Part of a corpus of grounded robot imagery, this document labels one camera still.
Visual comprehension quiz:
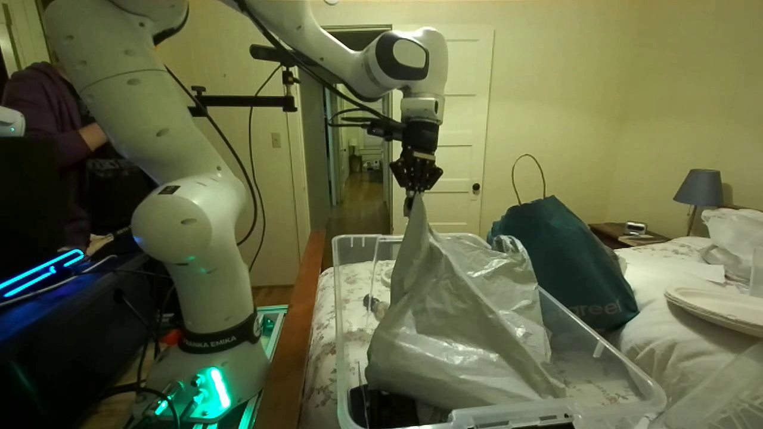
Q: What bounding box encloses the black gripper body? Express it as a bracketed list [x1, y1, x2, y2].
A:
[391, 122, 443, 189]

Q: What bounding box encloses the grey plastic bag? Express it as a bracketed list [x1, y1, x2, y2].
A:
[365, 194, 565, 406]

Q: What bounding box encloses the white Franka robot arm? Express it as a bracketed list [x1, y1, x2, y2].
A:
[42, 0, 447, 429]

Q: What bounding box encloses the dark green tote bag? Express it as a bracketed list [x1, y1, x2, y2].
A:
[485, 153, 638, 330]

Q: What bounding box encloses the clear plastic bag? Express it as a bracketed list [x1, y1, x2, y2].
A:
[701, 206, 763, 297]

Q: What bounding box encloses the white panel door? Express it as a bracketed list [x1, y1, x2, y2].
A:
[423, 23, 493, 232]

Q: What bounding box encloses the wooden nightstand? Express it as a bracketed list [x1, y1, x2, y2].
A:
[592, 222, 665, 247]

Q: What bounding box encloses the wooden bed footboard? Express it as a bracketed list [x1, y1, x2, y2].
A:
[254, 229, 326, 429]

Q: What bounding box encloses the clear plastic storage bin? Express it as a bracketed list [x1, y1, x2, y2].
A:
[330, 232, 665, 429]

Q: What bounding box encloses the grey table lamp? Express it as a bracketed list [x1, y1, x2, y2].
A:
[673, 168, 721, 232]

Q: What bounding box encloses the white pillow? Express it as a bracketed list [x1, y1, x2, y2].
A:
[618, 299, 763, 429]

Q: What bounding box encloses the person in purple top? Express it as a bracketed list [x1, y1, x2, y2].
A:
[0, 58, 112, 249]

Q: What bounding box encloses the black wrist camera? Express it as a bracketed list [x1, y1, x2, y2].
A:
[328, 113, 403, 141]

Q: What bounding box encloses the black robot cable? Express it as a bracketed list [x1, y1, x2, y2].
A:
[161, 0, 415, 276]

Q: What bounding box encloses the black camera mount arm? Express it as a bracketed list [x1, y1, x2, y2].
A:
[187, 44, 311, 116]

